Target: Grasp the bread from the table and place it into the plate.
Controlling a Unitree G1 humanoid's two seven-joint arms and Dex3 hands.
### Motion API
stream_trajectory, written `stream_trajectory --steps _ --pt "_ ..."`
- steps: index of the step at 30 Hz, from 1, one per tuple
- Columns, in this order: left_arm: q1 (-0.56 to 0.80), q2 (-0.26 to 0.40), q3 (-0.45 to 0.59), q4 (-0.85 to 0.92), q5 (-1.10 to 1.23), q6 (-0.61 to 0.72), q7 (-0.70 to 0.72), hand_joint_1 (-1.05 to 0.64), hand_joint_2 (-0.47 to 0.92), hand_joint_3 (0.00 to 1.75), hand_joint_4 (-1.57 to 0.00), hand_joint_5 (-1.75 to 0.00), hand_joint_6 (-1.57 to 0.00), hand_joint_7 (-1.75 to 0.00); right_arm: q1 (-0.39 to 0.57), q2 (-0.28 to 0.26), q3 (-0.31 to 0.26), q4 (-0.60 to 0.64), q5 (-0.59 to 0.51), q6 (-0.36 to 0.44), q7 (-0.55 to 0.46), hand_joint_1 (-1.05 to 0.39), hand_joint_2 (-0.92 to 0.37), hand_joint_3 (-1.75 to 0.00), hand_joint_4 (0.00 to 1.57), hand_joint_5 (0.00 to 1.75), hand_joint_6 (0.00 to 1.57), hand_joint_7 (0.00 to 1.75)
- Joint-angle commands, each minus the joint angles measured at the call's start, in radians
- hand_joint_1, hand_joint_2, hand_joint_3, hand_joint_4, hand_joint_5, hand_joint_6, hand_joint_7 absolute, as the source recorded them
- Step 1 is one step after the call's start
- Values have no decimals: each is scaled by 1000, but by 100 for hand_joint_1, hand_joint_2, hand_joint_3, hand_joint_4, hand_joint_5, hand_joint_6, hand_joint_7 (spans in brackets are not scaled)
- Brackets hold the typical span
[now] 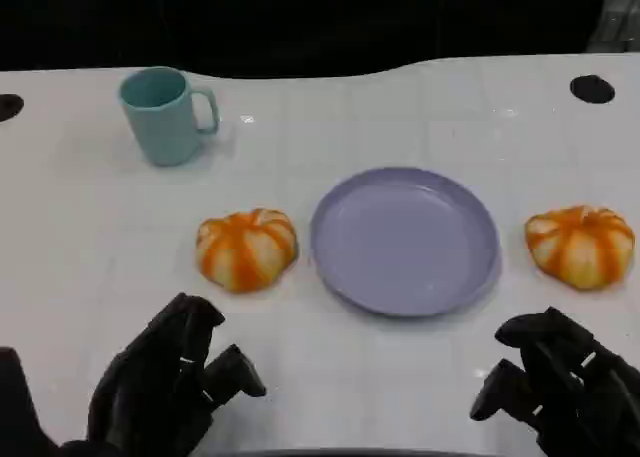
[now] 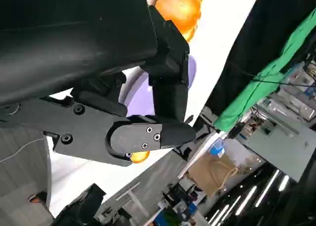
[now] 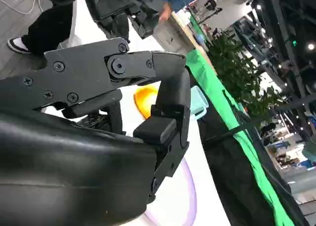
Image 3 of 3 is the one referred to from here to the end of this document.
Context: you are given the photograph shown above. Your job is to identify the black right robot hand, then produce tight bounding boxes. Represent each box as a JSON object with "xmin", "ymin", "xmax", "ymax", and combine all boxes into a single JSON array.
[{"xmin": 0, "ymin": 37, "xmax": 193, "ymax": 226}]

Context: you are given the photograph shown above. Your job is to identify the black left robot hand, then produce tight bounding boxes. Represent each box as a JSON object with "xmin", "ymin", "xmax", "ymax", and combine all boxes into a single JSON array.
[{"xmin": 83, "ymin": 0, "xmax": 171, "ymax": 43}]

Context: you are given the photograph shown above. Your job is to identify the orange and white bread roll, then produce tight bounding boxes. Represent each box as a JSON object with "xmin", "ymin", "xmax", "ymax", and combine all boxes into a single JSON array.
[{"xmin": 134, "ymin": 85, "xmax": 159, "ymax": 120}]

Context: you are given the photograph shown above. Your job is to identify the grey cabinet with wooden top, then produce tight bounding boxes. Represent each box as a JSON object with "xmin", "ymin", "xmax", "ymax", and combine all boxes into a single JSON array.
[{"xmin": 154, "ymin": 10, "xmax": 218, "ymax": 76}]

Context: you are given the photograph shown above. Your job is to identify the lilac plate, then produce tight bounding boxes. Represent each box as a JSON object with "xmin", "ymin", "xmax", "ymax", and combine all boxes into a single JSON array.
[{"xmin": 143, "ymin": 159, "xmax": 198, "ymax": 226}]

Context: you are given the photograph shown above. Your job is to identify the pale green mug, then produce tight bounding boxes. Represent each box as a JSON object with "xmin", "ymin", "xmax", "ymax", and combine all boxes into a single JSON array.
[{"xmin": 190, "ymin": 86, "xmax": 209, "ymax": 118}]

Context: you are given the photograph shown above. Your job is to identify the green leafy plant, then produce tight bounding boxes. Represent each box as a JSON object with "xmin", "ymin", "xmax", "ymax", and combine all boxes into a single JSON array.
[{"xmin": 207, "ymin": 30, "xmax": 284, "ymax": 118}]

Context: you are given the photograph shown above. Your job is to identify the black cloth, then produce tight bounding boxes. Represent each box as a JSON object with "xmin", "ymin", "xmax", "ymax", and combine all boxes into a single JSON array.
[{"xmin": 197, "ymin": 87, "xmax": 309, "ymax": 226}]

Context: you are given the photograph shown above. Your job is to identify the white floor cable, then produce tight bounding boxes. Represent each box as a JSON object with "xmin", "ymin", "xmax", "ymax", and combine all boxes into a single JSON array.
[{"xmin": 0, "ymin": 0, "xmax": 41, "ymax": 15}]

